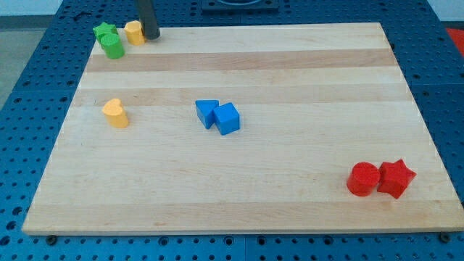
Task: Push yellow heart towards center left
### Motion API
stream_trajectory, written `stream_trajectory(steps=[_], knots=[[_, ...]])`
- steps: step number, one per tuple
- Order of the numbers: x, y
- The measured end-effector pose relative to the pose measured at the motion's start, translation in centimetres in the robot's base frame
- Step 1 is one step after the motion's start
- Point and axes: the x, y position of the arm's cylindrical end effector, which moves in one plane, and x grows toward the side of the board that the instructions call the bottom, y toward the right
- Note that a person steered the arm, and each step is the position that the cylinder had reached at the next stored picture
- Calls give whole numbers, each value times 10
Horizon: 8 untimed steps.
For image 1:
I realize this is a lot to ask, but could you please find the green star block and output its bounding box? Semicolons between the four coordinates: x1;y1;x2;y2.
93;22;118;44

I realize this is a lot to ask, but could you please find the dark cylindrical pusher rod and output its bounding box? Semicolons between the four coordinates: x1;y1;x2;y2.
135;0;160;40

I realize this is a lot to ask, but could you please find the red cylinder block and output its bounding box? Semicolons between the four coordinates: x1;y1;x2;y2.
347;162;381;196

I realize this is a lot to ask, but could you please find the yellow heart block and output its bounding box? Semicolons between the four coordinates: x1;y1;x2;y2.
102;98;129;128

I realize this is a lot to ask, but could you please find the blue triangle block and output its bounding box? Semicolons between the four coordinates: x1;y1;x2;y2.
195;100;219;129

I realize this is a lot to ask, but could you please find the blue cube block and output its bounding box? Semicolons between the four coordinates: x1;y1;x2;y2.
213;102;240;136

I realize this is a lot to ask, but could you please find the red star block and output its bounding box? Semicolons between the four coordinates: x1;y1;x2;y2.
377;159;417;199

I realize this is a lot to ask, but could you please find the yellow pentagon block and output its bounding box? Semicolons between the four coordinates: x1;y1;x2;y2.
124;20;146;46

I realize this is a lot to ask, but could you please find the green cylinder block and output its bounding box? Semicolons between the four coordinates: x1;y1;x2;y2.
100;33;125;59

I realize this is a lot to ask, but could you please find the wooden board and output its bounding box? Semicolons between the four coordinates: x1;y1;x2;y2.
22;22;463;236

